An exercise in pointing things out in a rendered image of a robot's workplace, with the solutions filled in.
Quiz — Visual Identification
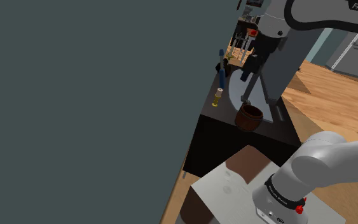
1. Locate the dining table with chairs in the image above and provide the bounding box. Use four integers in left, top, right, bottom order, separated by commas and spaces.
224, 15, 260, 66

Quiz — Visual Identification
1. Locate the black small object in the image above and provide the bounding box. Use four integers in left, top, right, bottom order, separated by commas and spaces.
214, 57, 232, 79

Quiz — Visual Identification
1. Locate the blue pen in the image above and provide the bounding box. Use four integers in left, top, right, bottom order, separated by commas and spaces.
218, 48, 227, 91

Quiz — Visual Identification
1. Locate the grey oval plate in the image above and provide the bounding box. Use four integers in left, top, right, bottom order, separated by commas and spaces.
228, 68, 275, 123

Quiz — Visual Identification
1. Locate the gold and cream spool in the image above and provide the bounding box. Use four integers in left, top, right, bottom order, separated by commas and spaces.
211, 87, 224, 108

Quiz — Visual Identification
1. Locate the brown barrel cup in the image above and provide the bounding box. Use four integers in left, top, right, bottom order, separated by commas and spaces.
234, 103, 264, 133

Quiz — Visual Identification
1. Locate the grey refrigerator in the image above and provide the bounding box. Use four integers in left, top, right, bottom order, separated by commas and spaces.
324, 30, 358, 80

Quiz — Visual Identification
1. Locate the black cabinet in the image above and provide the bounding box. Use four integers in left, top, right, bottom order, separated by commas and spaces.
182, 62, 303, 179

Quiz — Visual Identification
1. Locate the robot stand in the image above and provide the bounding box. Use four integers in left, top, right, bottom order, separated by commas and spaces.
178, 144, 347, 224

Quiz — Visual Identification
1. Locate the dark wall picture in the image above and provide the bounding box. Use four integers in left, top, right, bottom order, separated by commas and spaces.
245, 0, 265, 9

